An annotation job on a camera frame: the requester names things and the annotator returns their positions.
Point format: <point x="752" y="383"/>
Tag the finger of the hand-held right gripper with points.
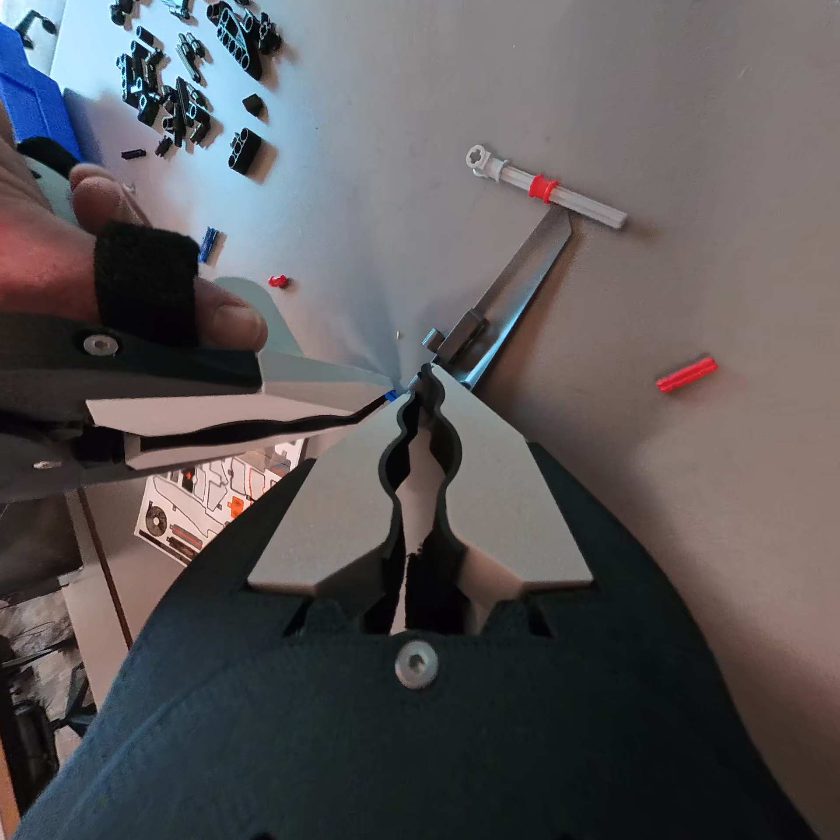
<point x="229" y="453"/>
<point x="315" y="387"/>

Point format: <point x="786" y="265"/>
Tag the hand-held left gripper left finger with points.
<point x="321" y="525"/>

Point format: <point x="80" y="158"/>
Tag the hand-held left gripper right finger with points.
<point x="518" y="525"/>

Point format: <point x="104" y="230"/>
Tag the dark grey lego wing assembly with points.
<point x="518" y="282"/>

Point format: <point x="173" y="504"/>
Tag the grey lego axle red bush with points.
<point x="544" y="187"/>

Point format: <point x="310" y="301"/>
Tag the lego sticker sheet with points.
<point x="197" y="499"/>

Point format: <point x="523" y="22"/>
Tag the red lego pin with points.
<point x="278" y="281"/>

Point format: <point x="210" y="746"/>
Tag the blue lego piece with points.
<point x="208" y="244"/>

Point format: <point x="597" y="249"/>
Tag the long red ridged lego connector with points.
<point x="686" y="374"/>

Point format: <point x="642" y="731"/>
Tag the pile of black lego pieces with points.
<point x="190" y="72"/>

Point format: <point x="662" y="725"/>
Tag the person's right hand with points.
<point x="39" y="262"/>

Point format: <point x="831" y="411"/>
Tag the blue plastic bin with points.
<point x="33" y="98"/>

